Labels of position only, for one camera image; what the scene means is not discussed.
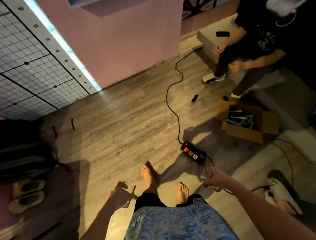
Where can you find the person's right forearm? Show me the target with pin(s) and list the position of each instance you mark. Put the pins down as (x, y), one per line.
(266, 212)

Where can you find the small black device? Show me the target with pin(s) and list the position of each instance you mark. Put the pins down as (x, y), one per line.
(194, 98)

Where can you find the white grid calibration board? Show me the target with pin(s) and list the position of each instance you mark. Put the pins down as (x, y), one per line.
(32, 61)

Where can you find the person's left forearm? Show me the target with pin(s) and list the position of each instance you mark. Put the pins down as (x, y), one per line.
(101, 222)

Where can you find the blue patterned shirt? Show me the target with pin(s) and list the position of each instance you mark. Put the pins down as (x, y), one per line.
(180, 222)

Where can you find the black remote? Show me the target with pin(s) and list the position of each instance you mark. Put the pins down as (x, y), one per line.
(223, 34)

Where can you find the open cardboard box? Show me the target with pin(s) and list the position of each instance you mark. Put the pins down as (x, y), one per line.
(249, 134)

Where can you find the black shorts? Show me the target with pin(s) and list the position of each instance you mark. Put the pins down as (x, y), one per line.
(148, 200)

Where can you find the person's right hand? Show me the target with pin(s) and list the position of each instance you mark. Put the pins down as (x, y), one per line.
(219, 179)

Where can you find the white and black sandal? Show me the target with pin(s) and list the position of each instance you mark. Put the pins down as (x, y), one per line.
(284, 191)

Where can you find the black power strip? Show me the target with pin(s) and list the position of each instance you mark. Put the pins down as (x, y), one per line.
(193, 152)

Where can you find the green and white box contents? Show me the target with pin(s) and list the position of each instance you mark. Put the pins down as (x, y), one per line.
(243, 120)

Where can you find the person's left fingers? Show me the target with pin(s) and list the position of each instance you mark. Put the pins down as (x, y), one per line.
(132, 197)

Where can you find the person's left hand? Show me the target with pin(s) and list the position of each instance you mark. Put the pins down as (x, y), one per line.
(119, 196)

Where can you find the clear drinking glass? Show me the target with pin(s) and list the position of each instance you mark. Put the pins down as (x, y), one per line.
(206, 174)
(130, 188)

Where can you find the person's right fingers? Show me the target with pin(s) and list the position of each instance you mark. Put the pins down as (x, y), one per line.
(208, 183)

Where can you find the cream slipper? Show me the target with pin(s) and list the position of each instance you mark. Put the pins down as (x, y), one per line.
(26, 202)
(28, 188)

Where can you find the dark patterned wall picture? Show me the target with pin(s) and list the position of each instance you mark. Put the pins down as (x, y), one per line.
(197, 7)

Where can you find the beige raised platform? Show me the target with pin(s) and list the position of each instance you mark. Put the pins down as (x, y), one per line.
(291, 99)

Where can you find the black backpack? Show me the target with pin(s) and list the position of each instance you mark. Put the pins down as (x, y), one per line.
(22, 153)

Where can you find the person's left foot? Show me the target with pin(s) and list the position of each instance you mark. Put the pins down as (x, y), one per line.
(148, 178)

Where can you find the person's right foot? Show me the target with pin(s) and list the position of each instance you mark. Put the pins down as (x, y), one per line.
(183, 192)

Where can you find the person's foot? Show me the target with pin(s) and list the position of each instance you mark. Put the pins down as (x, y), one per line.
(183, 192)
(148, 178)

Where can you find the dark red clip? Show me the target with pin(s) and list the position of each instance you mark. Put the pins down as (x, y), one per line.
(54, 132)
(72, 124)

